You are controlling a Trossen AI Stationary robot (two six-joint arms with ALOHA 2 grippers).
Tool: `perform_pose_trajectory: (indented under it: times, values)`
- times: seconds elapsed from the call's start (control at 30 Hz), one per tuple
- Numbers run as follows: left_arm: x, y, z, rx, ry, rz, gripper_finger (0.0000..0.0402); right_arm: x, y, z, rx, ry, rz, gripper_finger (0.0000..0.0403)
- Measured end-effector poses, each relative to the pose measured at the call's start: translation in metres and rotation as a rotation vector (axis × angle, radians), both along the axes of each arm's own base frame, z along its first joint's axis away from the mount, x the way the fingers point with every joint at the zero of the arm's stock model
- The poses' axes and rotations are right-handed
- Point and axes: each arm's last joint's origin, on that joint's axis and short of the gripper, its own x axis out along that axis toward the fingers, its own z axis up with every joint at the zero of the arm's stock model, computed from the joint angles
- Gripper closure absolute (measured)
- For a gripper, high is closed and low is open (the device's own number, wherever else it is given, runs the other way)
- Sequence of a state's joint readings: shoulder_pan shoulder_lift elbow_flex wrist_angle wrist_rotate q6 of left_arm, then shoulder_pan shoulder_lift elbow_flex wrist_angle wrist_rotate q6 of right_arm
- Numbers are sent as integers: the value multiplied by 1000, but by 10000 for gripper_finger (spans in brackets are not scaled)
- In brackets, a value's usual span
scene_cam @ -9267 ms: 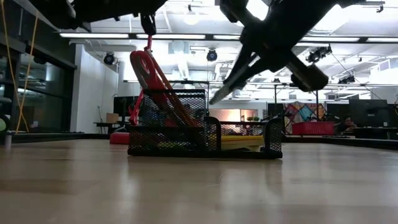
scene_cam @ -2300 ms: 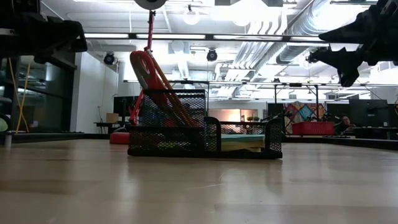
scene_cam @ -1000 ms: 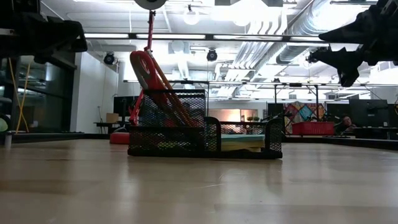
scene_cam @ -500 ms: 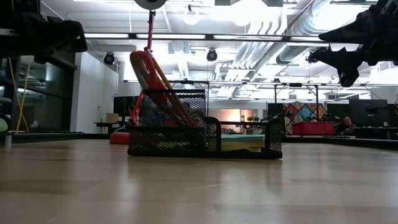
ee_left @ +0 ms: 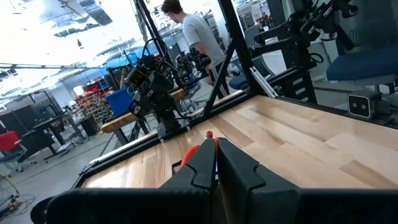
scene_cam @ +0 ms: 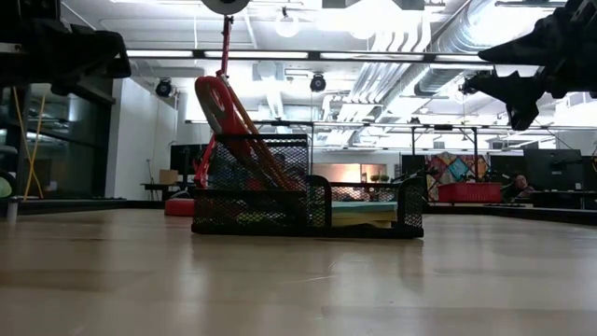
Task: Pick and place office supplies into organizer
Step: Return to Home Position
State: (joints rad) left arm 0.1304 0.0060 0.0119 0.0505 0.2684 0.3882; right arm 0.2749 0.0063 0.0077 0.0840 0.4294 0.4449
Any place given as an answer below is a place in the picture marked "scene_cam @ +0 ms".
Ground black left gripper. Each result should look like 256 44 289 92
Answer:
0 0 132 94

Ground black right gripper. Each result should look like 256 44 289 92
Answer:
459 0 597 133

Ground red-handled scissors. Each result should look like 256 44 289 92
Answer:
194 75 302 191

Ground red desk lamp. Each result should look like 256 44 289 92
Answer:
163 0 252 217

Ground blue sticky note pad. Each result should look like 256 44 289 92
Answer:
331 201 398 217

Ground black mesh desk organizer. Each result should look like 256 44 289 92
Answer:
190 133 425 240

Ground large black monitor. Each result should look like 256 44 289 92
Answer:
522 147 583 192

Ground person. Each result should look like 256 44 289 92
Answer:
505 173 537 203

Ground colourful patchwork quilt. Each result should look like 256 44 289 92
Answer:
424 151 492 186

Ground red storage bin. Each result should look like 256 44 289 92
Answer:
437 182 504 204

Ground dark background desk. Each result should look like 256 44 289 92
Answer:
142 182 197 202

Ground long ceiling light strip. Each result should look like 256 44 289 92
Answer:
125 49 542 64

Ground round white ceiling lamp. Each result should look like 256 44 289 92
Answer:
273 13 300 38

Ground silver ventilation duct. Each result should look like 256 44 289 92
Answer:
413 0 509 98

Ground yellow hanging cable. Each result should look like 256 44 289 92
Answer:
12 86 48 201

